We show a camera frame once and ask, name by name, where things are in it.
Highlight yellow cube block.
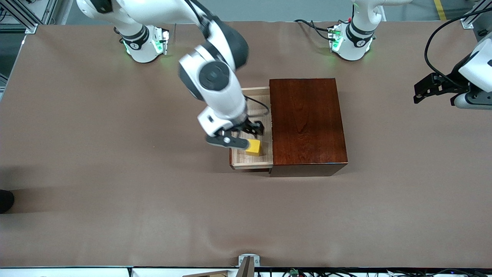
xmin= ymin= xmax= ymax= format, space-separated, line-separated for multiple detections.
xmin=245 ymin=139 xmax=262 ymax=157

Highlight light wood drawer white handle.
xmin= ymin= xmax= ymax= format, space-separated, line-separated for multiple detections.
xmin=229 ymin=87 xmax=274 ymax=170

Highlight dark brown wooden cabinet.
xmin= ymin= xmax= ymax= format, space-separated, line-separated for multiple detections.
xmin=268 ymin=78 xmax=349 ymax=177

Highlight brown table cover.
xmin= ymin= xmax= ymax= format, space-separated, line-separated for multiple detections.
xmin=0 ymin=20 xmax=492 ymax=269

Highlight tan wooden board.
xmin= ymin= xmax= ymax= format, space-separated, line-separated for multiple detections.
xmin=182 ymin=270 xmax=228 ymax=277

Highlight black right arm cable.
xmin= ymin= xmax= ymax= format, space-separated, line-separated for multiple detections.
xmin=184 ymin=0 xmax=269 ymax=117

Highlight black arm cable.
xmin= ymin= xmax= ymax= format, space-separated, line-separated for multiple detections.
xmin=184 ymin=0 xmax=269 ymax=117
xmin=424 ymin=8 xmax=492 ymax=83

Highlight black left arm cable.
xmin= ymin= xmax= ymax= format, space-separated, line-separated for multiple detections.
xmin=424 ymin=8 xmax=492 ymax=83

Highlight aluminium frame profile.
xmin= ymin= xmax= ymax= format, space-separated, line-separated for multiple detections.
xmin=0 ymin=0 xmax=39 ymax=35
xmin=460 ymin=0 xmax=492 ymax=30

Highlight black base power cables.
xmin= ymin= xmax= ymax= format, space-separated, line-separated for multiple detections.
xmin=294 ymin=18 xmax=335 ymax=41

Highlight silver metal clamp bracket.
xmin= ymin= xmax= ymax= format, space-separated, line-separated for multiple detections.
xmin=238 ymin=254 xmax=261 ymax=267

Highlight grey brown mounting post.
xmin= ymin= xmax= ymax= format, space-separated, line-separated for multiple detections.
xmin=238 ymin=257 xmax=255 ymax=277

